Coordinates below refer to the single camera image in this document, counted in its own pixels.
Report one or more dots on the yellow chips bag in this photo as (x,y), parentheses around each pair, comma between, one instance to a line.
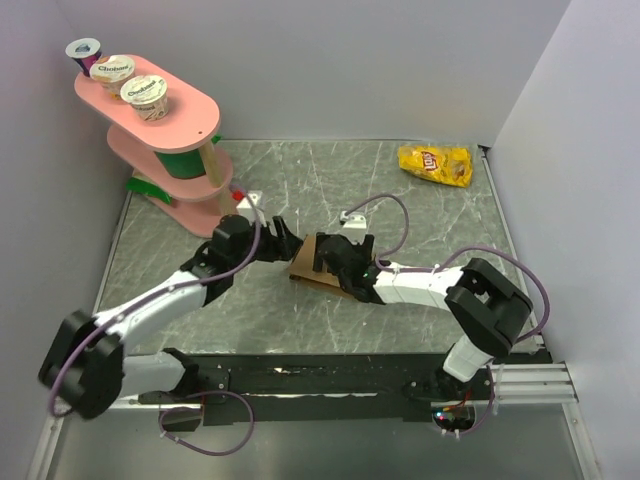
(446,165)

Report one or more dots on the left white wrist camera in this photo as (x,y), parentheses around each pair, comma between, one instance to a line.
(249,204)

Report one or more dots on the brown cardboard box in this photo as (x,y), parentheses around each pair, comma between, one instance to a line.
(301,270)

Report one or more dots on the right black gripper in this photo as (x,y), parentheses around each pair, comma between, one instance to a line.
(365,248)

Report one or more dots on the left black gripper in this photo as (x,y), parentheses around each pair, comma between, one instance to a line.
(283,247)

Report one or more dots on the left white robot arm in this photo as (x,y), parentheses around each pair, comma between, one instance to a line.
(89,364)

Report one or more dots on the purple yogurt cup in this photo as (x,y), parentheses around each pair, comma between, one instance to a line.
(85,52)

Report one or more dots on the pink tiered shelf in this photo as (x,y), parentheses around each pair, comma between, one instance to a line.
(197,204)

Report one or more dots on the white Chobani yogurt cup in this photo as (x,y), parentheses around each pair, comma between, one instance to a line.
(147,95)

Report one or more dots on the orange Chobani yogurt cup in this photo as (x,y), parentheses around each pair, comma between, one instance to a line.
(112,72)

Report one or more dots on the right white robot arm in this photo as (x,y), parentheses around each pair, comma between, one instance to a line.
(490,309)

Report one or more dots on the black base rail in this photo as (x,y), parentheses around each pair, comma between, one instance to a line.
(313,387)

